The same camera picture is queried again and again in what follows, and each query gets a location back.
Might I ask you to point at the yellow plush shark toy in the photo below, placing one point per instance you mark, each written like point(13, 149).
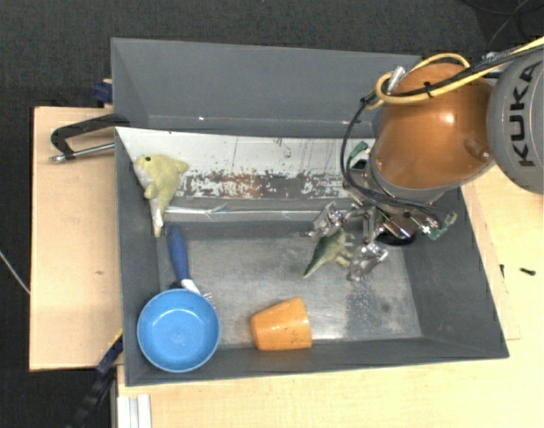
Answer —
point(162, 178)

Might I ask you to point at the blue toy pan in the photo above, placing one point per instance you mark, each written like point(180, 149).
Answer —
point(178, 330)

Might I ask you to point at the black cylinder on white bracket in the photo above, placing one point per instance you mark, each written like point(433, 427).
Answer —
point(397, 239)

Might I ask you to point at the green toy dinosaur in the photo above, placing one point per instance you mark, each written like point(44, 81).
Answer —
point(330, 250)

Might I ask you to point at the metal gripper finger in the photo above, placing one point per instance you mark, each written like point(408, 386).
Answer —
point(331, 221)
point(368, 257)

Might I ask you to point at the orange plastic cup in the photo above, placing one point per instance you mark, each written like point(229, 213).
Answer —
point(283, 326)

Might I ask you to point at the grey metal bin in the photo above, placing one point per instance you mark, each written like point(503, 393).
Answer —
point(263, 83)

